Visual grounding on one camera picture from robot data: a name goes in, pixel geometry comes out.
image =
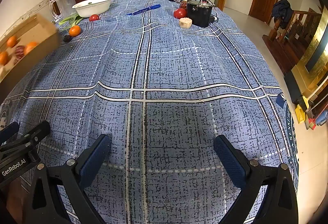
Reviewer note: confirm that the large red tomato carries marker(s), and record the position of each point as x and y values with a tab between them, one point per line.
180	13

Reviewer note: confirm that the gold framed panel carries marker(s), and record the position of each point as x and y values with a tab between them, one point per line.
315	37

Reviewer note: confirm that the dark jacket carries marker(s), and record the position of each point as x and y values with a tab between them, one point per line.
281	12

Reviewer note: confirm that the blue marker pen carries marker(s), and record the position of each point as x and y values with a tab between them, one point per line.
143	9

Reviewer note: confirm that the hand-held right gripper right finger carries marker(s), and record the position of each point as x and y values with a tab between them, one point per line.
230	160

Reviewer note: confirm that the wooden stair railing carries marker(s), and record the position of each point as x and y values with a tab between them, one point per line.
299	31

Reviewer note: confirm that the clear plastic pitcher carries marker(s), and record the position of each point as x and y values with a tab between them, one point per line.
66	1

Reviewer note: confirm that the black electric motor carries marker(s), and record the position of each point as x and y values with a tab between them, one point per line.
198	15

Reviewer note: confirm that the green leafy vegetable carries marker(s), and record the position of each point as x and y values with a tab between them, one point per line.
69	20

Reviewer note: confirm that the dark dried date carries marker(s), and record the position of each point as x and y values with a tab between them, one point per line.
68	38

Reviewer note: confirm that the blue plaid tablecloth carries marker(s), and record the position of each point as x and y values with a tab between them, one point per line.
166	72

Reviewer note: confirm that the small red tomato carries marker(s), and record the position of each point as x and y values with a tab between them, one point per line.
94	17

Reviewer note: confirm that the yellow board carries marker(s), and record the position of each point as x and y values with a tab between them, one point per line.
301	112

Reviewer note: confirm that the brown cardboard box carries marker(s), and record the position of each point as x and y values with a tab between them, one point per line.
38	29

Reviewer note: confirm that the beige cake piece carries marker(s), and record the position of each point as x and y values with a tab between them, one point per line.
185	22

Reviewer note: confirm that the white bowl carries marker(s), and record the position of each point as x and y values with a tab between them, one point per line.
93	6

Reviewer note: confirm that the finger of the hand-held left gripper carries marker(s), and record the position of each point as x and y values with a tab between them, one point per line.
38	130
9	129

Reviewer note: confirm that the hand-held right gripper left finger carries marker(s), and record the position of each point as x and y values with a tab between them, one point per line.
94	160

